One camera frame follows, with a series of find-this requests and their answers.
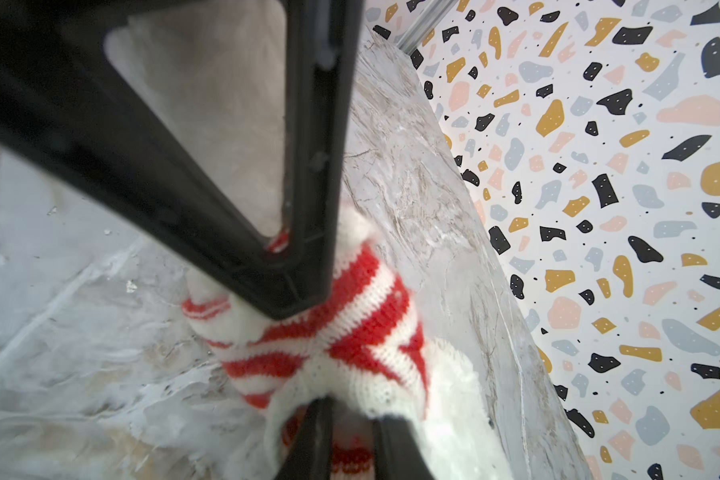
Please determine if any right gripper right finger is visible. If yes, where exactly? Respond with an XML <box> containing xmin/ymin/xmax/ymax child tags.
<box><xmin>371</xmin><ymin>417</ymin><xmax>434</xmax><ymax>480</ymax></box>

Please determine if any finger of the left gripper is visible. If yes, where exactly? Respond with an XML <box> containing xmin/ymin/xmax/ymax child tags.
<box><xmin>278</xmin><ymin>1</ymin><xmax>363</xmax><ymax>319</ymax></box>
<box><xmin>0</xmin><ymin>1</ymin><xmax>288</xmax><ymax>320</ymax></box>

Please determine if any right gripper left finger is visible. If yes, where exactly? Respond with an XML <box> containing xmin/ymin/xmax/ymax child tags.
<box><xmin>274</xmin><ymin>398</ymin><xmax>334</xmax><ymax>480</ymax></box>

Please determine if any white plush teddy bear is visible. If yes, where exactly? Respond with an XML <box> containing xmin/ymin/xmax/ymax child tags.
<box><xmin>326</xmin><ymin>204</ymin><xmax>512</xmax><ymax>479</ymax></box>

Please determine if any red white striped knit sweater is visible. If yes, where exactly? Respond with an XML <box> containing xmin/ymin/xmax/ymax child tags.
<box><xmin>182</xmin><ymin>225</ymin><xmax>428</xmax><ymax>479</ymax></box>

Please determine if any right aluminium corner post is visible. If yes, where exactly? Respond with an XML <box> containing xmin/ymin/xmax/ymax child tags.
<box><xmin>395</xmin><ymin>0</ymin><xmax>457</xmax><ymax>55</ymax></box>

